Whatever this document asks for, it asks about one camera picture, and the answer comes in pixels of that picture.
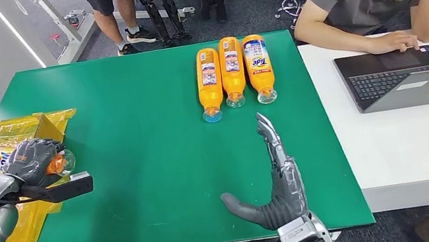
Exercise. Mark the dark grey laptop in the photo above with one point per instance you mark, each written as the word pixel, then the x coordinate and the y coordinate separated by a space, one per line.
pixel 387 81

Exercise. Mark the white metal frame stand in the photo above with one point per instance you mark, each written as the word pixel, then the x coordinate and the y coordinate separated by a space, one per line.
pixel 74 51

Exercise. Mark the yellow taped cardboard box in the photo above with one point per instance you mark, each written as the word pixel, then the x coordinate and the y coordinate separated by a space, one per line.
pixel 31 232

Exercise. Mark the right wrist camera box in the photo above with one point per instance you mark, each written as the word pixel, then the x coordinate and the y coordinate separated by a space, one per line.
pixel 299 235

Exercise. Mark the grey metal clamp device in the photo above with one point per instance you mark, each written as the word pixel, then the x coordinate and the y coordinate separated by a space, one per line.
pixel 74 18

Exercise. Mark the green table mat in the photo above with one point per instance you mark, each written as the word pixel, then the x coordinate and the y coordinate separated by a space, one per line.
pixel 131 107

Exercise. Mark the standing person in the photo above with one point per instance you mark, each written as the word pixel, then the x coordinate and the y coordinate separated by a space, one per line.
pixel 108 21

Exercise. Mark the orange detergent bottle blue cap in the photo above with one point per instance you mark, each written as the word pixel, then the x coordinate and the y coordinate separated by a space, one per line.
pixel 210 91

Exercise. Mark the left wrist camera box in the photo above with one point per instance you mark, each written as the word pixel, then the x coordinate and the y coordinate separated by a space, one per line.
pixel 67 189

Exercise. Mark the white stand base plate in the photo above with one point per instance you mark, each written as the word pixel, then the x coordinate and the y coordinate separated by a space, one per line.
pixel 141 15

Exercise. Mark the black robot legs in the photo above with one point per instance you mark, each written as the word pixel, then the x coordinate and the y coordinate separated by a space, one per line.
pixel 156 14

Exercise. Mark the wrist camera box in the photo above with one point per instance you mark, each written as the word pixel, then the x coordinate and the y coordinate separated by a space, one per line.
pixel 67 189
pixel 299 235

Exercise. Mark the white desk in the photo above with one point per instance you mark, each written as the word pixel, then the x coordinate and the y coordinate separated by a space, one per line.
pixel 406 151

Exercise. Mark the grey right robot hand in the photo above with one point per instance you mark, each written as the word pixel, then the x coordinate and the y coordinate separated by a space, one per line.
pixel 287 198

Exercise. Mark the orange Tide bottle clear cap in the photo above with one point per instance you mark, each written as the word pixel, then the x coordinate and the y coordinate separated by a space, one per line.
pixel 260 74

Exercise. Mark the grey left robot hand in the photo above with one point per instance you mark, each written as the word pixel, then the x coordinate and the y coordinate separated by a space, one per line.
pixel 31 162

